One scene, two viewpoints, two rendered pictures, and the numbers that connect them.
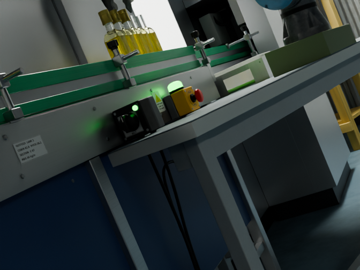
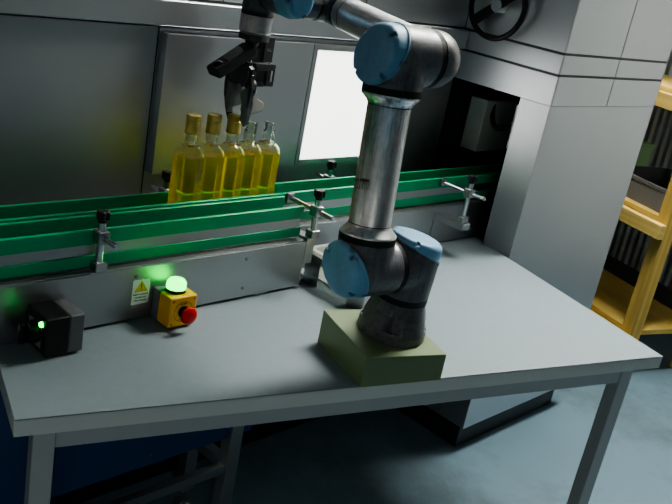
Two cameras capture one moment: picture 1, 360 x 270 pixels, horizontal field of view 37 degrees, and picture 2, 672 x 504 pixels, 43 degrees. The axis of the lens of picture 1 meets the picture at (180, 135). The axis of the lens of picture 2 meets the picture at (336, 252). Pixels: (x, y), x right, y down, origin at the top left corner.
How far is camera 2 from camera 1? 116 cm
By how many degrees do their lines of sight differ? 23
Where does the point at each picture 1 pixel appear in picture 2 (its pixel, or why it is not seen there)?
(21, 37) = (61, 102)
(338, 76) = (382, 401)
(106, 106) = (23, 297)
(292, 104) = (248, 417)
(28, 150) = not seen: outside the picture
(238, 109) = (109, 420)
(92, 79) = (33, 255)
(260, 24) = (517, 177)
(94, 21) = (212, 94)
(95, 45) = not seen: hidden behind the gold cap
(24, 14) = (88, 71)
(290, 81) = (240, 405)
